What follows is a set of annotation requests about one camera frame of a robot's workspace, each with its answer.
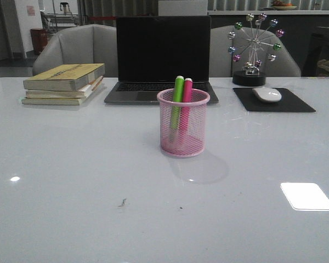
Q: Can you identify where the green marker pen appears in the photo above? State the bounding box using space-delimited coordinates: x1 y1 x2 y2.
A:
169 76 184 142

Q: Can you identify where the pink marker pen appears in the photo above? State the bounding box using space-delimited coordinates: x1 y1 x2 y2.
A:
179 78 192 144

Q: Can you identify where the pink mesh pen holder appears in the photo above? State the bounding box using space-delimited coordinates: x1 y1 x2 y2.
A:
157 89 210 157

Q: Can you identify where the grey laptop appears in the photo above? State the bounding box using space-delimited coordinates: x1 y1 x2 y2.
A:
104 15 219 105

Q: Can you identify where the right grey armchair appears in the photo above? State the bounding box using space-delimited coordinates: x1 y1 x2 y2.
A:
209 25 301 77

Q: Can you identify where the grey armchair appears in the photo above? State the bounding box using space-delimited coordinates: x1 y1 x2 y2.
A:
209 25 301 77
32 24 118 77

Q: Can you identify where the white computer mouse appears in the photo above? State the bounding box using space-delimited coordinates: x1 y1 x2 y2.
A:
252 87 282 102

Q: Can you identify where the left grey armchair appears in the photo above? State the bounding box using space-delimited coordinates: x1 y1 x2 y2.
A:
32 24 118 77

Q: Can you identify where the ferris wheel desk toy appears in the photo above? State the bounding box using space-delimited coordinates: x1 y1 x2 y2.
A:
227 13 281 87

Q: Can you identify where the yellow top book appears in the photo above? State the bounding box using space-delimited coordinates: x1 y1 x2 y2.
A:
23 64 105 92

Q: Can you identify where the yellow book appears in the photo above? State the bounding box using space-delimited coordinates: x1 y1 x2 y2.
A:
21 85 100 105
23 64 105 92

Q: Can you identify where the black mouse pad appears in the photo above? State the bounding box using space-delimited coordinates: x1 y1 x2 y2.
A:
233 88 316 113

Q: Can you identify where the red barrier belt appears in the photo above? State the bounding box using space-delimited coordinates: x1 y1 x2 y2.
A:
88 16 117 21

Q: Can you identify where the bottom yellow book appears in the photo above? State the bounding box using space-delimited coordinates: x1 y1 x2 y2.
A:
21 85 100 105

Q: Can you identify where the metal trolley table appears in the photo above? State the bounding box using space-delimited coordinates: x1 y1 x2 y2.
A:
41 11 80 33

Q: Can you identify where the red bin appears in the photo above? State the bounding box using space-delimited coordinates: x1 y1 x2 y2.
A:
30 28 48 55

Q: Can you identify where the fruit bowl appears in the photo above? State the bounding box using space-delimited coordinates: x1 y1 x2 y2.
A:
271 1 297 10

